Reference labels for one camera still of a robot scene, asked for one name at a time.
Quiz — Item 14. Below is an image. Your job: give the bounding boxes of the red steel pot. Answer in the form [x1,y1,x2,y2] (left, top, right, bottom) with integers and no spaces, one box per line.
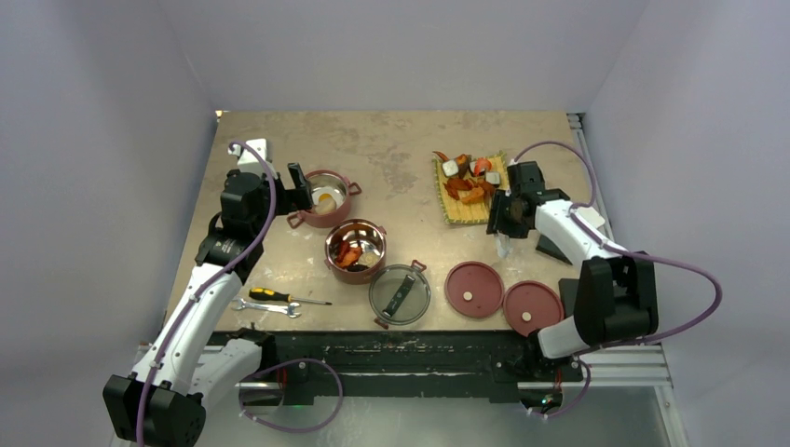
[324,219,388,285]
[286,169,362,229]

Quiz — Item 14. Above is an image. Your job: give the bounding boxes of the metal serving tongs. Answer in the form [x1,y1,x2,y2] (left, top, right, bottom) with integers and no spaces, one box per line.
[497,234,512,259]

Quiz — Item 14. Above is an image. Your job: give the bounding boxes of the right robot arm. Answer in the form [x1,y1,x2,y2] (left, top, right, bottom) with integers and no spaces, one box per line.
[486,162,659,379]

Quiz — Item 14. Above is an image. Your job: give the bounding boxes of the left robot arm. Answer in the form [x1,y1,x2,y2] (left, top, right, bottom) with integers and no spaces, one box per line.
[102,163,313,446]

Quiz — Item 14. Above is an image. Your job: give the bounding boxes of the white small box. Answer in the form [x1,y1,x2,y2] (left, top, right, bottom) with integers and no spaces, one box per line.
[577,207,606,231]

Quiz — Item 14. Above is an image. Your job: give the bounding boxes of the fried egg toy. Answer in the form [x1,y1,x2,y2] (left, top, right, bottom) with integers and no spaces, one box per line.
[312,187,338,207]

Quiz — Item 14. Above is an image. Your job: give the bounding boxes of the yellow food tray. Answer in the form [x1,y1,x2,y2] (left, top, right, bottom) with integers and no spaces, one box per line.
[433,151,509,224]

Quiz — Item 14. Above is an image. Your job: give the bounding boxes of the beige bun toy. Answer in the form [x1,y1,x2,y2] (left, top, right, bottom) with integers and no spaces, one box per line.
[313,196,337,215]

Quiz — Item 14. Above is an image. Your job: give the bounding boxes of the left red round lid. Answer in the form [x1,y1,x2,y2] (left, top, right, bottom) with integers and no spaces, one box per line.
[444,261,505,319]

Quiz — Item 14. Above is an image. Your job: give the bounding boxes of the red round lid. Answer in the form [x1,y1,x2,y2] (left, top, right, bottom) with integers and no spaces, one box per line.
[444,261,505,319]
[502,280,565,336]

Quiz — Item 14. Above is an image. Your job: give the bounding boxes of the right red round lid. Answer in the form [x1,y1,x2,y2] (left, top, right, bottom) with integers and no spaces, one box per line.
[502,280,565,336]

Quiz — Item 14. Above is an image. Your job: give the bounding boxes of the yellow black screwdriver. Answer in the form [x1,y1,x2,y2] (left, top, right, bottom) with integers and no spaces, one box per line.
[248,288,332,305]

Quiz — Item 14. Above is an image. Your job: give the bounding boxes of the orange shrimp toy in pot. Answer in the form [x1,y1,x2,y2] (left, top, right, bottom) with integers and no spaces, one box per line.
[334,240,363,269]

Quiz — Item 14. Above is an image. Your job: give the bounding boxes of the silver open-end wrench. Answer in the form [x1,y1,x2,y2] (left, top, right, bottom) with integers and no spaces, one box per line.
[229,297,301,318]

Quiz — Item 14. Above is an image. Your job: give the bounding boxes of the transparent grey pot lid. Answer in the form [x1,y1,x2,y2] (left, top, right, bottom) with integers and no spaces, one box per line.
[368,260,432,330]

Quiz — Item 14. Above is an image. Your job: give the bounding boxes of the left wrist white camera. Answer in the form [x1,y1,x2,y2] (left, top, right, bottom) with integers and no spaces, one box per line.
[228,138,272,174]

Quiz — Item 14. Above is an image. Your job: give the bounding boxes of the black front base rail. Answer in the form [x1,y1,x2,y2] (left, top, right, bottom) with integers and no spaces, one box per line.
[209,329,586,406]

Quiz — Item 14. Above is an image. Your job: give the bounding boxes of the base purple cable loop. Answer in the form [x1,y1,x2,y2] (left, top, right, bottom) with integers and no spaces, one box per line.
[238,358,345,434]

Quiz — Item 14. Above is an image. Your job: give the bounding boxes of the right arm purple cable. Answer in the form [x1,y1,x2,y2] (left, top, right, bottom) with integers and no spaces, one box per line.
[511,141,723,356]

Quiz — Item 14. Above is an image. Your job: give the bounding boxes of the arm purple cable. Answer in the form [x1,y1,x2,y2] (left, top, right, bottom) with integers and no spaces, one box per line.
[135,139,279,447]
[511,141,723,356]

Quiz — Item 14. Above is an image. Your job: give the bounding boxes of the aluminium frame rail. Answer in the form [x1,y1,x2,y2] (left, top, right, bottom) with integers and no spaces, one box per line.
[567,113,680,447]

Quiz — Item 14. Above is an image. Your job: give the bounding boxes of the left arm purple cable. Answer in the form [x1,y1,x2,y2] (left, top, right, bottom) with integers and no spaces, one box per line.
[135,139,279,447]

